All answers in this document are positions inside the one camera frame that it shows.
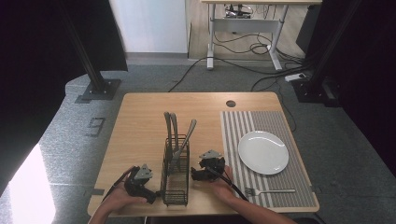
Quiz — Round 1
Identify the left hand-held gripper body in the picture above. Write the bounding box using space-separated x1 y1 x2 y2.
123 163 154 200

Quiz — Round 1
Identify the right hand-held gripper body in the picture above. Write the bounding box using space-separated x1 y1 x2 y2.
195 149 226 181

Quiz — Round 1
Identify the black wire cutlery rack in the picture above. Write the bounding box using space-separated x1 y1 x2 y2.
160 133 191 207

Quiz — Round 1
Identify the person's left hand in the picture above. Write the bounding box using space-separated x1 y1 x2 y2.
102 166 148 216

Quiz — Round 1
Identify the person's right hand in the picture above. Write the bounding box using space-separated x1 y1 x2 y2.
207 164 238 204

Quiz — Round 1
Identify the white round plate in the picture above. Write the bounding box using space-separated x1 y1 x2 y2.
237 130 290 176

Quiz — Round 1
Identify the grey striped placemat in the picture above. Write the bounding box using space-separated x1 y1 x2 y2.
219 110 320 209

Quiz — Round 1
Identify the white power strip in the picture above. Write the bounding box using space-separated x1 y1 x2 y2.
284 72 308 83

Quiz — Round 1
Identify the black metal stand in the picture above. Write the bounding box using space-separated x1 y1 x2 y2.
58 0 122 101
291 0 363 108

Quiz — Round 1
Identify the white panel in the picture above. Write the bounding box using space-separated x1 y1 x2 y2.
107 0 190 54

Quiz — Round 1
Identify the electronics under desk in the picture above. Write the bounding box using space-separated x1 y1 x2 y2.
223 3 254 20

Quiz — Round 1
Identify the dark curtain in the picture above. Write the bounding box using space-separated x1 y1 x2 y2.
0 0 129 197
295 0 396 178

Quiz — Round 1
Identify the left gripper dark cable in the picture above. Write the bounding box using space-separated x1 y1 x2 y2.
101 167 138 203

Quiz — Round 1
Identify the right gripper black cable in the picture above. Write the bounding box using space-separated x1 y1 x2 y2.
205 166 249 203

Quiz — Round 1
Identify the silver fork with slanted handle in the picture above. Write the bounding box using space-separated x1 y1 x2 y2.
168 119 198 175

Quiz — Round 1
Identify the silver cutlery with curved handle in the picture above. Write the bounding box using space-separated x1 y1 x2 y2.
163 111 174 162
169 112 180 153

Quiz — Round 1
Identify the bundle of black floor cables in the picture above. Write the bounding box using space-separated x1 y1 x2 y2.
167 31 316 133

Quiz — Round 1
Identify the white frame desk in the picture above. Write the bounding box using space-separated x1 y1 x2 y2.
200 0 323 71

